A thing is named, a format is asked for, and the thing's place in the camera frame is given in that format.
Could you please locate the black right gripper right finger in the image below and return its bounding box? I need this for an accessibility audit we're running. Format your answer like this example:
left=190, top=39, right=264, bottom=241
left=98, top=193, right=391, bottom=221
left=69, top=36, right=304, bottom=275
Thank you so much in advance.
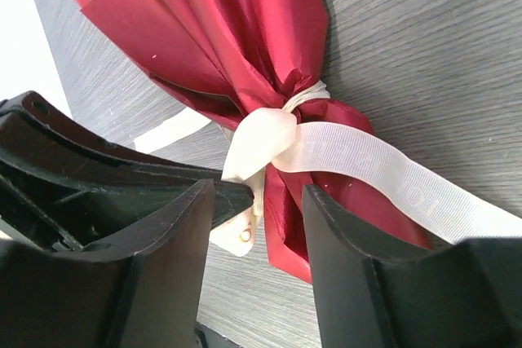
left=303, top=185, right=521, bottom=347

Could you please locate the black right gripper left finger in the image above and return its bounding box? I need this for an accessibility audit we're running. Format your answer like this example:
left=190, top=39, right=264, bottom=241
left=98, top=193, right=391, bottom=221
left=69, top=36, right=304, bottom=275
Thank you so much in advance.
left=1, top=180, right=215, bottom=347

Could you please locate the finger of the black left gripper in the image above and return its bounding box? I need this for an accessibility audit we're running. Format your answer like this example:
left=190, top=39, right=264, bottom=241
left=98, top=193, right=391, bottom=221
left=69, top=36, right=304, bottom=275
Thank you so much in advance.
left=1, top=91, right=254, bottom=250

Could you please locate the cream ribbon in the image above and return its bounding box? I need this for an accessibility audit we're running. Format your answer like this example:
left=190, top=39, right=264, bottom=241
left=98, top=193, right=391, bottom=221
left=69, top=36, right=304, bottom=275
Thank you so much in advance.
left=132, top=81, right=522, bottom=258

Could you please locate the dark red wrapping paper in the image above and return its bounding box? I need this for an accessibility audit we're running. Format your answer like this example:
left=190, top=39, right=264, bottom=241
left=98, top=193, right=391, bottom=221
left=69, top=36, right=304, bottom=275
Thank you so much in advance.
left=75, top=0, right=431, bottom=281

